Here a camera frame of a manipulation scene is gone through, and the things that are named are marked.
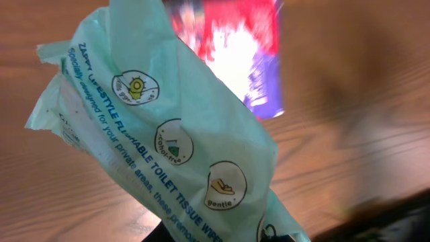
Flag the purple pink floral pack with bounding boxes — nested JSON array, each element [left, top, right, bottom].
[[164, 0, 284, 120]]

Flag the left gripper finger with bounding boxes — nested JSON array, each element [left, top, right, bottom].
[[142, 222, 175, 242]]

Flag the mint green wipes packet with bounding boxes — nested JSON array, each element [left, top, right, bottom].
[[26, 1, 308, 242]]

